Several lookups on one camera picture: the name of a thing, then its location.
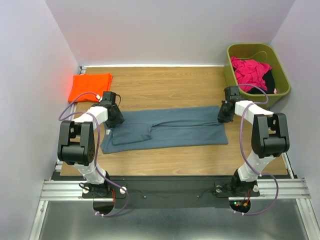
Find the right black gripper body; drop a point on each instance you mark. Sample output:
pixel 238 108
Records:
pixel 227 116

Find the blue-grey t-shirt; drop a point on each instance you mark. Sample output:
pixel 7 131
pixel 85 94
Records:
pixel 165 128

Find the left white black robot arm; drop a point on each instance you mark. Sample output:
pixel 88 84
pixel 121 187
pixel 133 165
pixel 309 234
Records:
pixel 79 141

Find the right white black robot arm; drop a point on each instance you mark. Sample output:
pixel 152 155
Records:
pixel 269 138

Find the folded orange t-shirt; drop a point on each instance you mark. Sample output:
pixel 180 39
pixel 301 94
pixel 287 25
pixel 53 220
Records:
pixel 91 84

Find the crumpled pink t-shirt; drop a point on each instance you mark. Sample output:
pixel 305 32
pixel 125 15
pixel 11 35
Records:
pixel 250 73

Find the crumpled black t-shirt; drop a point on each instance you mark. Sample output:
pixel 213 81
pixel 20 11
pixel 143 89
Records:
pixel 269 83

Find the olive green plastic bin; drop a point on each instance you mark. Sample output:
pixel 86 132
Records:
pixel 261 53

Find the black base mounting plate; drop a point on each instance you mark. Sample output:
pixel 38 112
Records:
pixel 167 192

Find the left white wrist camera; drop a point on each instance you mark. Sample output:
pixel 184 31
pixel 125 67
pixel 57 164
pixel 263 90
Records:
pixel 98 97

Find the aluminium extrusion rail frame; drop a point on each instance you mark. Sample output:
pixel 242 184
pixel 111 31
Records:
pixel 282 211

